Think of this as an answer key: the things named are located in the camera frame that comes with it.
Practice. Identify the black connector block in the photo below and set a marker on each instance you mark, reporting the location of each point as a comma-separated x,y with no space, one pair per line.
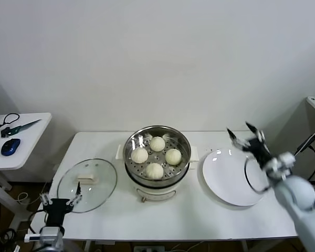
6,131

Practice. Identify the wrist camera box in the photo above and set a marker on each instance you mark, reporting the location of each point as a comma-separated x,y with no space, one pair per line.
32,237
286,158

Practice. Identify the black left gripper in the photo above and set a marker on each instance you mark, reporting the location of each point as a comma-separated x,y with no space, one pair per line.
56,208

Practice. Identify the white round plate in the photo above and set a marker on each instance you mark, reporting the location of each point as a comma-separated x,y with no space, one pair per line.
225,178

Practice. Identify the blue computer mouse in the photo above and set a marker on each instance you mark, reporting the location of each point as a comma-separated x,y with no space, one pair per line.
10,146

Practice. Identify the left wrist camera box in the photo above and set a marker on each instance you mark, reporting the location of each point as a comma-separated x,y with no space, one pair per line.
32,237

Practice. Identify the white steamed baozi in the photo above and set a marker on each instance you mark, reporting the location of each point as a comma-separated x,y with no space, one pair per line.
173,156
157,143
155,170
139,155

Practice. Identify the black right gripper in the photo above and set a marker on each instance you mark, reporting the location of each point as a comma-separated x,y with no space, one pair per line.
257,151

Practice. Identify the white side table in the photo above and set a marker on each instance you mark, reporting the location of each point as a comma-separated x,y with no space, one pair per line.
29,141

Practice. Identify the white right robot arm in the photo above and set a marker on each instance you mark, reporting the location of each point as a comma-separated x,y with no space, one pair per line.
296,194

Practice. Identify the white electric cooking pot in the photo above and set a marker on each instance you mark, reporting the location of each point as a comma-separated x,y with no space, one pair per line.
155,193

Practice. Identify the white table leg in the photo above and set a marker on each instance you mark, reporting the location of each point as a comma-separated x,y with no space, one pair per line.
88,246

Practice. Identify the stainless steel steamer basket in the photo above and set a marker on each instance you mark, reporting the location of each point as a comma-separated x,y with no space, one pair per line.
136,139

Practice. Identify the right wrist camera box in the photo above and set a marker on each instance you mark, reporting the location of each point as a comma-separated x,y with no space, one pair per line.
286,158

